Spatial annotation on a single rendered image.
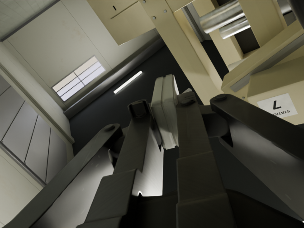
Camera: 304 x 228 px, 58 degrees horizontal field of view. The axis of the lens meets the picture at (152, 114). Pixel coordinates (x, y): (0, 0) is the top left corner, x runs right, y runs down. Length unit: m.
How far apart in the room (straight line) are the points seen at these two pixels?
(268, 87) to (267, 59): 0.12
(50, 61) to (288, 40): 10.75
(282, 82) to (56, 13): 10.81
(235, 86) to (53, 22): 10.60
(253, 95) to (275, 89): 0.06
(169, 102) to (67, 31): 11.23
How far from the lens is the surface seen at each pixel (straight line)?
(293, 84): 0.86
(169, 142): 0.17
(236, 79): 1.01
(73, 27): 11.39
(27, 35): 11.41
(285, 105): 0.89
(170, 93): 0.17
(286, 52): 0.95
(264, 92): 0.87
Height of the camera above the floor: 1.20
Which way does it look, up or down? 22 degrees up
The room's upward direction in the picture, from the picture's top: 144 degrees clockwise
